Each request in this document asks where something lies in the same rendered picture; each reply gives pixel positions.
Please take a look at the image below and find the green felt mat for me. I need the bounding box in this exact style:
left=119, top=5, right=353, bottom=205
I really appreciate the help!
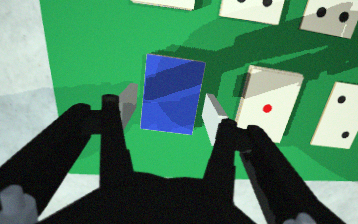
left=39, top=0, right=358, bottom=181

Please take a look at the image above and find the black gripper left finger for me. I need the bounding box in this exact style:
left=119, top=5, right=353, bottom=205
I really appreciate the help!
left=0, top=83, right=143, bottom=224

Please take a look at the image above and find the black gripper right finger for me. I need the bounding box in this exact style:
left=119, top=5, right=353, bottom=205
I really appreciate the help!
left=189, top=93, right=346, bottom=224

